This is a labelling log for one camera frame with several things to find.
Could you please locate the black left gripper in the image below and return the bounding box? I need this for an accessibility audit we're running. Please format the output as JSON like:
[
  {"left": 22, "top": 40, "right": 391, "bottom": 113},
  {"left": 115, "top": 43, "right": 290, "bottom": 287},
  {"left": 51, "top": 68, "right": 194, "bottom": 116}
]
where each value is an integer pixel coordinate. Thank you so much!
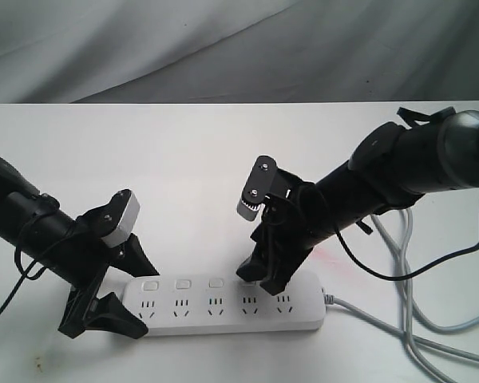
[{"left": 58, "top": 211, "right": 159, "bottom": 339}]

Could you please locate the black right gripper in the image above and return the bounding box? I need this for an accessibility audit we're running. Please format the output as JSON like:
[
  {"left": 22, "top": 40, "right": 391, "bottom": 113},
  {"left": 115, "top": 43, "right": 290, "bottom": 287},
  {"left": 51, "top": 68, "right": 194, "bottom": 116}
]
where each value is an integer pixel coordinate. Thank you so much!
[{"left": 236, "top": 187, "right": 319, "bottom": 295}]

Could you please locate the white five-outlet power strip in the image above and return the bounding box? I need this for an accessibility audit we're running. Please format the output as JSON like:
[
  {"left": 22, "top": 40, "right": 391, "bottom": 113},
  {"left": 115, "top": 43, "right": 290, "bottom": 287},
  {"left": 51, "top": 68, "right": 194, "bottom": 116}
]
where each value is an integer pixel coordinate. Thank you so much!
[{"left": 122, "top": 271, "right": 326, "bottom": 337}]

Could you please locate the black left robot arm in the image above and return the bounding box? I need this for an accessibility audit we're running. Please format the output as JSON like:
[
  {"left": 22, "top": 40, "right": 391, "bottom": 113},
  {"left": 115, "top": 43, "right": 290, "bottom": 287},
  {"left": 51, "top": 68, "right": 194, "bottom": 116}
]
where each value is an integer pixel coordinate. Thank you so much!
[{"left": 0, "top": 157, "right": 158, "bottom": 339}]

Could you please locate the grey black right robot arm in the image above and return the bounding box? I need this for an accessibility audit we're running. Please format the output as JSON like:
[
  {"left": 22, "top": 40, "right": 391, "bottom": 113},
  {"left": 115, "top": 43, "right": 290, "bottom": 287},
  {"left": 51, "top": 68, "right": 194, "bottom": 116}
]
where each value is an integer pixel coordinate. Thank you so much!
[{"left": 236, "top": 107, "right": 479, "bottom": 295}]

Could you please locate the white backdrop cloth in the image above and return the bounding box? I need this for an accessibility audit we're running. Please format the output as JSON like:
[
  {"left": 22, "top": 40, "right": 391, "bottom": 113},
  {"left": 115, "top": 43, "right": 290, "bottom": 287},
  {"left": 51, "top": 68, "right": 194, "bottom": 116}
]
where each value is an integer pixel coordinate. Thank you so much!
[{"left": 0, "top": 1, "right": 479, "bottom": 103}]

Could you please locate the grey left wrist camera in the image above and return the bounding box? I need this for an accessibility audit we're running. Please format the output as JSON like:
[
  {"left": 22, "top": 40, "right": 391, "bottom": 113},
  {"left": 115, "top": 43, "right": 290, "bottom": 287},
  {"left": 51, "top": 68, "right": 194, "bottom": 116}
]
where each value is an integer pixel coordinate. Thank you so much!
[{"left": 98, "top": 189, "right": 140, "bottom": 248}]

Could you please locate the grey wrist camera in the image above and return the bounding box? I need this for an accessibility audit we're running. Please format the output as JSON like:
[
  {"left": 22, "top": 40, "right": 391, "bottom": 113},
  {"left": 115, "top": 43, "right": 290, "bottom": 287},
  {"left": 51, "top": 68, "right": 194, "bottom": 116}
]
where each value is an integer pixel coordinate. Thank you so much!
[
  {"left": 98, "top": 189, "right": 140, "bottom": 248},
  {"left": 236, "top": 155, "right": 303, "bottom": 222}
]

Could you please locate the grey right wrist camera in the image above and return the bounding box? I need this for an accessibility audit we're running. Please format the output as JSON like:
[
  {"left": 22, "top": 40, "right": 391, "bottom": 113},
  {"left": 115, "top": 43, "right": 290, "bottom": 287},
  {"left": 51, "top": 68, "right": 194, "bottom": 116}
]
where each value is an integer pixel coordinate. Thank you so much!
[{"left": 236, "top": 155, "right": 303, "bottom": 222}]

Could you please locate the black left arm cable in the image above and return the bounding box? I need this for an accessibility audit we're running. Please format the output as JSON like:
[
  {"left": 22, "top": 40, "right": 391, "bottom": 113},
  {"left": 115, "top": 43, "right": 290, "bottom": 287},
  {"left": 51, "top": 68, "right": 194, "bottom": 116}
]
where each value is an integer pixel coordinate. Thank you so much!
[{"left": 0, "top": 207, "right": 89, "bottom": 332}]

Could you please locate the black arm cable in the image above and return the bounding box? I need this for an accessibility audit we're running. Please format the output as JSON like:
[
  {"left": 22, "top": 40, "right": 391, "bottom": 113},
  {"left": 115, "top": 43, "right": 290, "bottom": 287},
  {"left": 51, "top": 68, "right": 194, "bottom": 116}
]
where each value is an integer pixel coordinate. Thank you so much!
[
  {"left": 0, "top": 207, "right": 89, "bottom": 332},
  {"left": 335, "top": 183, "right": 479, "bottom": 281}
]

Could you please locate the grey power cord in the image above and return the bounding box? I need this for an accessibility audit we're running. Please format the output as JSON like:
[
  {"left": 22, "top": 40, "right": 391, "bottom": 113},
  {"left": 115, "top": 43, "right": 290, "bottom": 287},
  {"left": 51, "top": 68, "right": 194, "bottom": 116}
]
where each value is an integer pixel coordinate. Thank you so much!
[{"left": 321, "top": 207, "right": 479, "bottom": 383}]

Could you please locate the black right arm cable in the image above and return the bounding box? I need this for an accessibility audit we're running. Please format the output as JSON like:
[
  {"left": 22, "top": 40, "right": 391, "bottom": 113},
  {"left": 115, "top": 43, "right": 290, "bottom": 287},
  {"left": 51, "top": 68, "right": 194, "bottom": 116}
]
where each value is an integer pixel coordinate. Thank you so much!
[{"left": 335, "top": 183, "right": 479, "bottom": 281}]

